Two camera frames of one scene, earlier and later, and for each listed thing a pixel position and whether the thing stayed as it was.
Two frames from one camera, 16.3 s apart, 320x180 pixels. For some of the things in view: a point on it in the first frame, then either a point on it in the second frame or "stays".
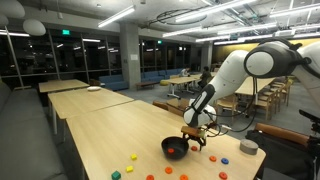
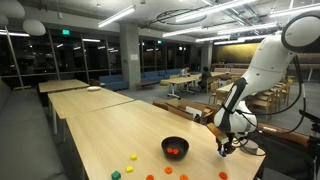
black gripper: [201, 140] -> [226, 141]
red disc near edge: [223, 175] stays
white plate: [94, 88] stays
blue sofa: [114, 82] stays
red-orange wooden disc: [170, 150] stays
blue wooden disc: [225, 161] -> [222, 153]
